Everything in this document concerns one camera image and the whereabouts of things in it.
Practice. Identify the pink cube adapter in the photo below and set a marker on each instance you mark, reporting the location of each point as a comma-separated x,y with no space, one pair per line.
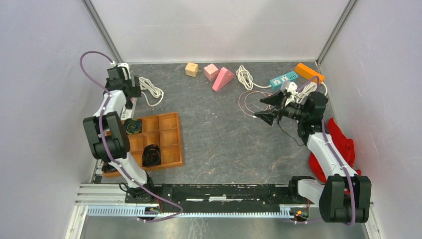
211,71

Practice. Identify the orange power strip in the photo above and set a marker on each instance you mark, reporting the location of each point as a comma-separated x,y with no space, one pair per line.
308,73

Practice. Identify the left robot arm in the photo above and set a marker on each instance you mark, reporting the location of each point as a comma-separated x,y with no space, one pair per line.
106,135

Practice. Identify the teal power strip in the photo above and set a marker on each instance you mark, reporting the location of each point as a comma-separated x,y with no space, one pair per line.
276,83

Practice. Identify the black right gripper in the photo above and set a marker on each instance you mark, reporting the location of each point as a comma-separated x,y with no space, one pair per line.
267,116

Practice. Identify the beige cube adapter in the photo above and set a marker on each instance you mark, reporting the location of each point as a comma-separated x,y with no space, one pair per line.
191,69

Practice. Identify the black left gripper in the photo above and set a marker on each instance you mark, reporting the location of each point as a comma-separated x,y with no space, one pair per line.
135,91

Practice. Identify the orange wooden tray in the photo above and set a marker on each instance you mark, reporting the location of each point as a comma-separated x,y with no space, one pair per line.
163,131

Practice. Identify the red cloth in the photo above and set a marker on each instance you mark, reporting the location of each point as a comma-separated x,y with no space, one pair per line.
343,148

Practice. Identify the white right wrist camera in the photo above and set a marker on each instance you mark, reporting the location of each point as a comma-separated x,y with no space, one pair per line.
289,89

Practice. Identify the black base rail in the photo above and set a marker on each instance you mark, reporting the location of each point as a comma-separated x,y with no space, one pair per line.
215,199

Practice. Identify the dark rolled cloth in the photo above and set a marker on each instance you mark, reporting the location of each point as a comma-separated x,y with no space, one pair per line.
151,155

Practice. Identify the pink triangular power strip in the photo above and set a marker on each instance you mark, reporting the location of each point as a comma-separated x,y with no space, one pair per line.
224,77

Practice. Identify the black rolled cloth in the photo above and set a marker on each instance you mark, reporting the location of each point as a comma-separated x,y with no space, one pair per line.
132,126

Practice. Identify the white power strip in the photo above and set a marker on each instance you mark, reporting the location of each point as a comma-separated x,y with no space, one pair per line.
128,113

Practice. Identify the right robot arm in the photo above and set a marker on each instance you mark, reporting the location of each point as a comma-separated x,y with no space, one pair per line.
345,197

